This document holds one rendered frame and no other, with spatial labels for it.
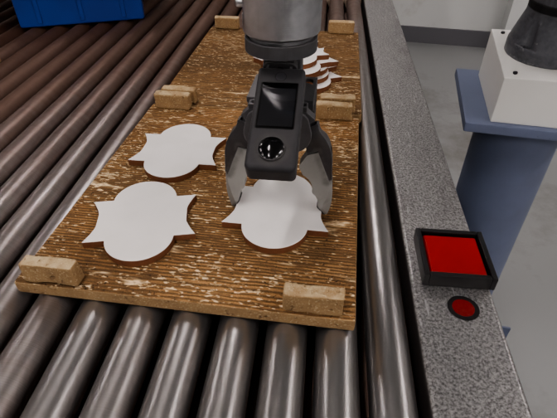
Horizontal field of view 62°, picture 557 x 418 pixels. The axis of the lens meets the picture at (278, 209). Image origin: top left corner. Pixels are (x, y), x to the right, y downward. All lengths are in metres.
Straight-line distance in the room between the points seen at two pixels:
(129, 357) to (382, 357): 0.23
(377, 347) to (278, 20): 0.31
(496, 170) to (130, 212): 0.78
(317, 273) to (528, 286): 1.52
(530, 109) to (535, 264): 1.15
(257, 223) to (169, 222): 0.10
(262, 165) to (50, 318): 0.27
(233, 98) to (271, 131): 0.41
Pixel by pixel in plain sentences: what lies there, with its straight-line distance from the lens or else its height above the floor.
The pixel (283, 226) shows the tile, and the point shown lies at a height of 0.95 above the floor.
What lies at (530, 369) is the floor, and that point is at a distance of 1.71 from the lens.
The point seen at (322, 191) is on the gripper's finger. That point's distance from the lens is 0.53.
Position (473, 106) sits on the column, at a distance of 1.02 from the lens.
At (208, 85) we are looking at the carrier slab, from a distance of 0.89.
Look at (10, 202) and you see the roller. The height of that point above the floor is 0.91.
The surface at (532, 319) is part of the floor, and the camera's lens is 1.85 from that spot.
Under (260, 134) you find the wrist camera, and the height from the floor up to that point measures 1.08.
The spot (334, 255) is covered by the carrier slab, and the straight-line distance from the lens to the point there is 0.51.
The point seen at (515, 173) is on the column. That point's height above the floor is 0.74.
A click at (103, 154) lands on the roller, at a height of 0.92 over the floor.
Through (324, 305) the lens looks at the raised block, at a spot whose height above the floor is 0.95.
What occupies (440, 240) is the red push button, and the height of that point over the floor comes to 0.93.
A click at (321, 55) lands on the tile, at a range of 0.88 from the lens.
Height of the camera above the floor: 1.29
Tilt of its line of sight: 39 degrees down
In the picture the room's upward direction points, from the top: straight up
